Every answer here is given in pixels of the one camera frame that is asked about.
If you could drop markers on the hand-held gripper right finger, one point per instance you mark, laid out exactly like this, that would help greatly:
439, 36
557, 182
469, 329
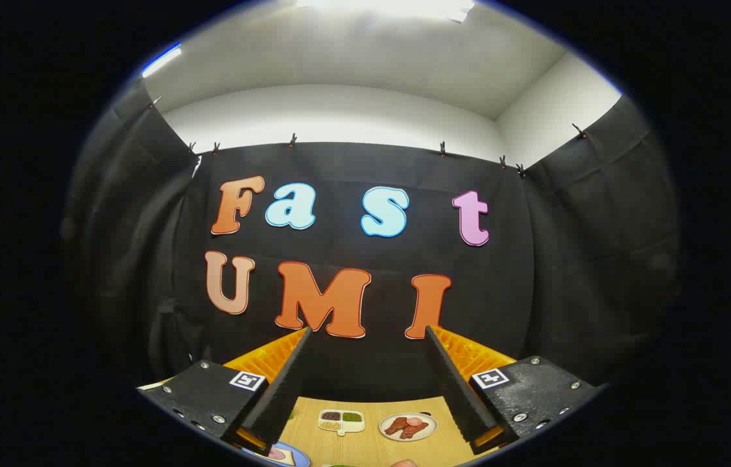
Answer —
453, 389

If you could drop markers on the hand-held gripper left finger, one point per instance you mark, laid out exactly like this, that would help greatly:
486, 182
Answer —
287, 389

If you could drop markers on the white oval plate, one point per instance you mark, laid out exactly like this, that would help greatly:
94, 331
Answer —
431, 420

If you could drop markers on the pile of dark red beans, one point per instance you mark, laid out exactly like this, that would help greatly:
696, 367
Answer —
330, 416

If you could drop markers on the brown meat slice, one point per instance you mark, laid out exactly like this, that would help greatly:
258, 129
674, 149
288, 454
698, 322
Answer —
416, 431
396, 426

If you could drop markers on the white divided dish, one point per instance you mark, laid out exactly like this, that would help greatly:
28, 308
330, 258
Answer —
341, 427

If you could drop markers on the blue plate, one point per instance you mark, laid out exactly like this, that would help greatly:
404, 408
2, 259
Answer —
298, 458

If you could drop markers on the pile of green beans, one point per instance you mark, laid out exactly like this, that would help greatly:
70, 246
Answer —
352, 417

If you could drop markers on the row of black cloth clips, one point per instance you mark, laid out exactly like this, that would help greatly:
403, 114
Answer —
292, 140

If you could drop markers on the ceiling light strip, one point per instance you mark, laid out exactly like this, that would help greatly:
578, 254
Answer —
161, 61

